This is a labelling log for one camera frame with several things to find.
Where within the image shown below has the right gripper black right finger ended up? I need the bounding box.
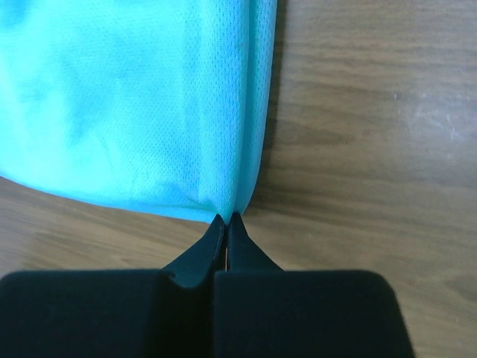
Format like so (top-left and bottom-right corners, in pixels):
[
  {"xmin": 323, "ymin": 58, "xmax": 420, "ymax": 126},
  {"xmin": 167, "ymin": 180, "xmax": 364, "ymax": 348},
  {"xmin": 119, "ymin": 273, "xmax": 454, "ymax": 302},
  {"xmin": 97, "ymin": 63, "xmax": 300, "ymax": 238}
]
[{"xmin": 214, "ymin": 214, "xmax": 414, "ymax": 357}]

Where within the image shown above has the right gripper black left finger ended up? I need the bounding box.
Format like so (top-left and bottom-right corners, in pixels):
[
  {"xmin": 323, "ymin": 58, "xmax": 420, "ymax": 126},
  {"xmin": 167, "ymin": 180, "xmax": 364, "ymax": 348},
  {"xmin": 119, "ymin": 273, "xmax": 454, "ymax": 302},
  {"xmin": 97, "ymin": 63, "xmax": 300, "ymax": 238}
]
[{"xmin": 1, "ymin": 217, "xmax": 226, "ymax": 357}]

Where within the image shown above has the teal t shirt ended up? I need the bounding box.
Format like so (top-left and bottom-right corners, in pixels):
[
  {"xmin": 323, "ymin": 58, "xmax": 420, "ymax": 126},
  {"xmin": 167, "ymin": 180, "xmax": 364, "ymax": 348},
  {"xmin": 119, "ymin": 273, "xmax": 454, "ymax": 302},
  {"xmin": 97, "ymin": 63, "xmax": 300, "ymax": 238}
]
[{"xmin": 1, "ymin": 1, "xmax": 277, "ymax": 222}]

